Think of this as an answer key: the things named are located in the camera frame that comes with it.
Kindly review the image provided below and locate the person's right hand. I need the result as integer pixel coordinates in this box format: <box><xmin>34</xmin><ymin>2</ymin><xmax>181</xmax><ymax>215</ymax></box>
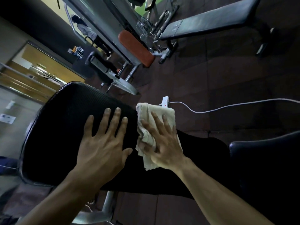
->
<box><xmin>139</xmin><ymin>111</ymin><xmax>188</xmax><ymax>173</ymax></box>

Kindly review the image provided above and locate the person's left hand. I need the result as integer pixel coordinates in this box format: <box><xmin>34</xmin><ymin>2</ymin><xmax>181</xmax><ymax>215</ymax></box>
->
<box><xmin>70</xmin><ymin>108</ymin><xmax>133</xmax><ymax>188</ymax></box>

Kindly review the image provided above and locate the cream cleaning cloth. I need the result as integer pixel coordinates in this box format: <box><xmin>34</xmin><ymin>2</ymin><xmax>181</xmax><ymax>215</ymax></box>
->
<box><xmin>135</xmin><ymin>102</ymin><xmax>183</xmax><ymax>171</ymax></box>

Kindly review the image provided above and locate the person's left forearm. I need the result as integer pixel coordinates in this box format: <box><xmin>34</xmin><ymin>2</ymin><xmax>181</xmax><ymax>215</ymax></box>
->
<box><xmin>15</xmin><ymin>172</ymin><xmax>106</xmax><ymax>225</ymax></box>

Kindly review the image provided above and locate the person's right forearm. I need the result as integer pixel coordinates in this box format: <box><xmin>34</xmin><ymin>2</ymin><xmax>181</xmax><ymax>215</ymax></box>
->
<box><xmin>172</xmin><ymin>158</ymin><xmax>275</xmax><ymax>225</ymax></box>

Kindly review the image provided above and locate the black textured machine seat pad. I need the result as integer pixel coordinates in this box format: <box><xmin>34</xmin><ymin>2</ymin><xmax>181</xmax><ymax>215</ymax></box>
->
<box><xmin>19</xmin><ymin>81</ymin><xmax>231</xmax><ymax>200</ymax></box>

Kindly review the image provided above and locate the small black machine seat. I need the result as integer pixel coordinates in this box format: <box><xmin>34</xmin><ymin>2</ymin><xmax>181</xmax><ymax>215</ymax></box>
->
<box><xmin>85</xmin><ymin>51</ymin><xmax>120</xmax><ymax>85</ymax></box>

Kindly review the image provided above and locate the glass window pane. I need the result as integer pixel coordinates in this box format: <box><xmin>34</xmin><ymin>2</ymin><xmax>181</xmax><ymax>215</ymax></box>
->
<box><xmin>0</xmin><ymin>41</ymin><xmax>86</xmax><ymax>104</ymax></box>

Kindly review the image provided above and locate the rack of bottles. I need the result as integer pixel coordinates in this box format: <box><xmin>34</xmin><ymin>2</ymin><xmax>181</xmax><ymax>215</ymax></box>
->
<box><xmin>68</xmin><ymin>45</ymin><xmax>84</xmax><ymax>60</ymax></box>

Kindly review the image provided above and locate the orange machine pad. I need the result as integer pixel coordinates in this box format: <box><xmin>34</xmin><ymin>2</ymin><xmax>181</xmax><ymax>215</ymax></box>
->
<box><xmin>118</xmin><ymin>30</ymin><xmax>156</xmax><ymax>68</ymax></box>

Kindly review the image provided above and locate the blue object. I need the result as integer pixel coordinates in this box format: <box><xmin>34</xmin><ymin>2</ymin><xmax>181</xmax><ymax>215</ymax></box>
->
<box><xmin>0</xmin><ymin>156</ymin><xmax>19</xmax><ymax>176</ymax></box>

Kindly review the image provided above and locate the smooth black vinyl pad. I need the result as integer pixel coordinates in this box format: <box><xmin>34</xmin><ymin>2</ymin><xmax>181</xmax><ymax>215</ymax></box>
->
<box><xmin>229</xmin><ymin>130</ymin><xmax>300</xmax><ymax>225</ymax></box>

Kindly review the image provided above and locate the black flat workout bench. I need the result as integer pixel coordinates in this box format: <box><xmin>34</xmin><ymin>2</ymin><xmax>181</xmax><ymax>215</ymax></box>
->
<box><xmin>158</xmin><ymin>0</ymin><xmax>276</xmax><ymax>65</ymax></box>

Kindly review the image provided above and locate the silver seat support frame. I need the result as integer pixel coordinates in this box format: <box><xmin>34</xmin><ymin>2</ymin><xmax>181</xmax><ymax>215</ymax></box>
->
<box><xmin>70</xmin><ymin>191</ymin><xmax>117</xmax><ymax>225</ymax></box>

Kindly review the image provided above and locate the white power cable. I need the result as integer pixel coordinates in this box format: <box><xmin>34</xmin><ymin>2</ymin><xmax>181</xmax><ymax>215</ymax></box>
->
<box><xmin>158</xmin><ymin>98</ymin><xmax>300</xmax><ymax>114</ymax></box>

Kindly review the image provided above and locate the white wall socket plate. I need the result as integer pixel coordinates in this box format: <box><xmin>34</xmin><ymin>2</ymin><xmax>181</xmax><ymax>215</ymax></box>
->
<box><xmin>0</xmin><ymin>113</ymin><xmax>16</xmax><ymax>125</ymax></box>

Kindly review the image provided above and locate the grey metal gym machine frame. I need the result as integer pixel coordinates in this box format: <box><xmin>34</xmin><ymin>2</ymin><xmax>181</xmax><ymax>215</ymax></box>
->
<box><xmin>60</xmin><ymin>0</ymin><xmax>181</xmax><ymax>95</ymax></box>

